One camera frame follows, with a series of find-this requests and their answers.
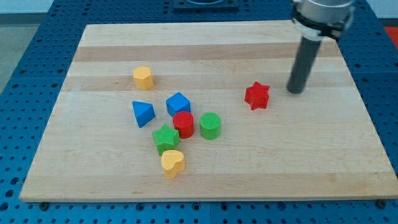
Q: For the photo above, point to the green star block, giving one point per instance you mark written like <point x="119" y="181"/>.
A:
<point x="166" y="138"/>

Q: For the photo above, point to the red star block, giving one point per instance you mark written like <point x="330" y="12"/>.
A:
<point x="257" y="96"/>

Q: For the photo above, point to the green cylinder block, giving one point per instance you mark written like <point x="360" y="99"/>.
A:
<point x="210" y="126"/>

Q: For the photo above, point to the red cylinder block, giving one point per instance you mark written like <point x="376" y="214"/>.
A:
<point x="183" y="122"/>

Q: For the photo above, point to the wooden board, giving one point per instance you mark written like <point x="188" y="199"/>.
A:
<point x="318" y="145"/>

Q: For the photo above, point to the blue cube block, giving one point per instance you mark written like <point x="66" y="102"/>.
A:
<point x="177" y="103"/>

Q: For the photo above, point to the blue triangle block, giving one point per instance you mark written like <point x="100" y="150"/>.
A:
<point x="143" y="112"/>

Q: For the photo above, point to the yellow heart block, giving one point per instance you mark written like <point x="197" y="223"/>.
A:
<point x="172" y="162"/>

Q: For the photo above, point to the yellow hexagon block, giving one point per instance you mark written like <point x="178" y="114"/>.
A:
<point x="143" y="78"/>

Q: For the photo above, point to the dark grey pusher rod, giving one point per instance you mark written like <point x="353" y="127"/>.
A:
<point x="304" y="59"/>

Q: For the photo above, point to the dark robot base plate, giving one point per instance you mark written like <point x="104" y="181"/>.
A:
<point x="205" y="4"/>

